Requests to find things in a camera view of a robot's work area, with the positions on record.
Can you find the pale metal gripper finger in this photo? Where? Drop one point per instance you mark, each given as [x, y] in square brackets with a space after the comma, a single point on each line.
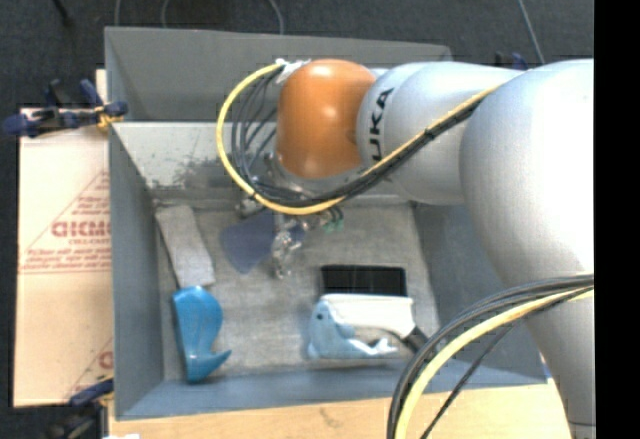
[280, 257]
[296, 237]

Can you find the grey metal bin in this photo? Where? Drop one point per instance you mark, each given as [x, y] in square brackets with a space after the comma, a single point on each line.
[280, 307]

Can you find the black flat block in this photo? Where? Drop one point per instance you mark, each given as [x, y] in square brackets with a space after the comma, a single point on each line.
[362, 280]

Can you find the grey flat block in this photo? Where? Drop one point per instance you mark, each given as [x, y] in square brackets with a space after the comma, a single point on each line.
[186, 247]

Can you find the light blue toy whale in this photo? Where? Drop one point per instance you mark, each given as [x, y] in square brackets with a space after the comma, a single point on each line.
[331, 339]

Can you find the white rectangular box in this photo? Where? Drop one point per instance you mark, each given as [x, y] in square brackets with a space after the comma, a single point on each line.
[372, 311]

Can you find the blue plastic scoop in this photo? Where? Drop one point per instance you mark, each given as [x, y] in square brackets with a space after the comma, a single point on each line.
[196, 327]

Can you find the brown cardboard board, red print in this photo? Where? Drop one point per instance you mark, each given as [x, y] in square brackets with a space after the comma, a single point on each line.
[60, 317]

